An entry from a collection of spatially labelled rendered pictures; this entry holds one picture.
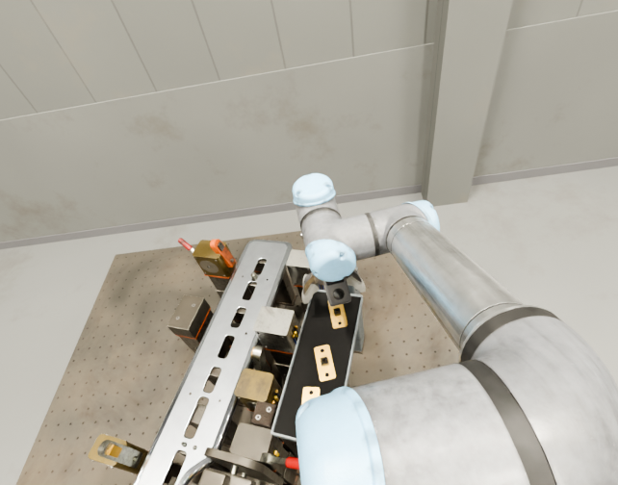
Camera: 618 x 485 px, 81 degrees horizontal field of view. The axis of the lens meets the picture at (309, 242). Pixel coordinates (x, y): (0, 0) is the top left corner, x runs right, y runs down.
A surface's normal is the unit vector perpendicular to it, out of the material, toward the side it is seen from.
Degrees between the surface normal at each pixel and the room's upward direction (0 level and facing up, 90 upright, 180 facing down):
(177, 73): 90
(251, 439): 0
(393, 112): 90
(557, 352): 28
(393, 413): 23
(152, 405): 0
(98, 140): 90
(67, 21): 90
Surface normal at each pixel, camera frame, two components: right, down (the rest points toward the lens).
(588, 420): 0.25, -0.61
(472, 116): 0.02, 0.75
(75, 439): -0.16, -0.65
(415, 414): -0.21, -0.85
